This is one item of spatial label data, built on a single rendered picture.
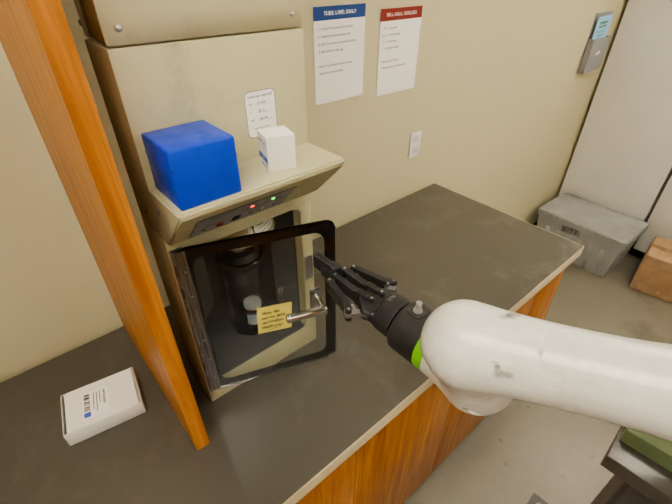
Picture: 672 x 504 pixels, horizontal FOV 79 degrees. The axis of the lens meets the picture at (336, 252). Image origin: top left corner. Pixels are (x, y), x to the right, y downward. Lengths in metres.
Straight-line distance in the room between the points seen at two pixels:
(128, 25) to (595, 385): 0.69
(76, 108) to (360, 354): 0.85
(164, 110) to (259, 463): 0.71
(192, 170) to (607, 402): 0.56
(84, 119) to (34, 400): 0.85
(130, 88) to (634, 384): 0.69
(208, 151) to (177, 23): 0.18
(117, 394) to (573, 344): 0.96
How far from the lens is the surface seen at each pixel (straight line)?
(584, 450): 2.34
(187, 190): 0.62
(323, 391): 1.06
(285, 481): 0.96
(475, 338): 0.48
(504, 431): 2.24
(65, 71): 0.56
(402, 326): 0.65
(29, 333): 1.33
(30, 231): 1.18
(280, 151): 0.71
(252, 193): 0.66
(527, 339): 0.48
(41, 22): 0.55
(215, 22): 0.71
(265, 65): 0.76
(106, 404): 1.12
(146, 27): 0.67
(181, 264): 0.78
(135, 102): 0.68
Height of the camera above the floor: 1.80
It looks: 36 degrees down
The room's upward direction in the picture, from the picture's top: straight up
